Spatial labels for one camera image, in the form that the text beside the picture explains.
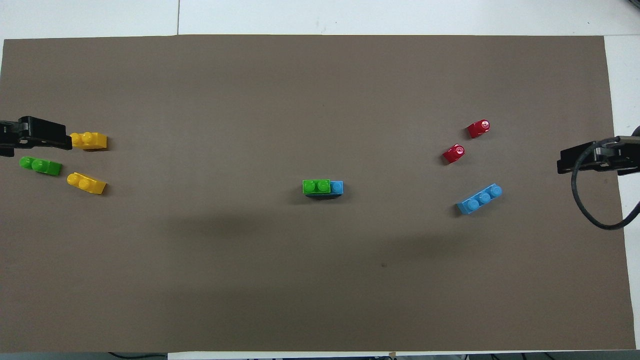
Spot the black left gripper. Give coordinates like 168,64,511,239
0,116,73,157

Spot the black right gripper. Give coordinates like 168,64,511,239
557,136,640,176

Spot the blue three-stud toy block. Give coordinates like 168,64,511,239
456,183,503,216
305,180,345,200

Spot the green two-stud toy block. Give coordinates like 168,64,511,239
19,156,63,177
302,179,332,195

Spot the yellow two-stud toy block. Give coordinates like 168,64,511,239
70,131,108,151
66,172,107,195

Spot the red one-stud toy block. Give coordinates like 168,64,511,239
467,119,491,139
442,144,466,165

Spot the brown table mat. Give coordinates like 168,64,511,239
0,34,637,353

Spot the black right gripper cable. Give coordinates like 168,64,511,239
571,136,640,231

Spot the thin black cable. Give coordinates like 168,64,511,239
107,352,168,360

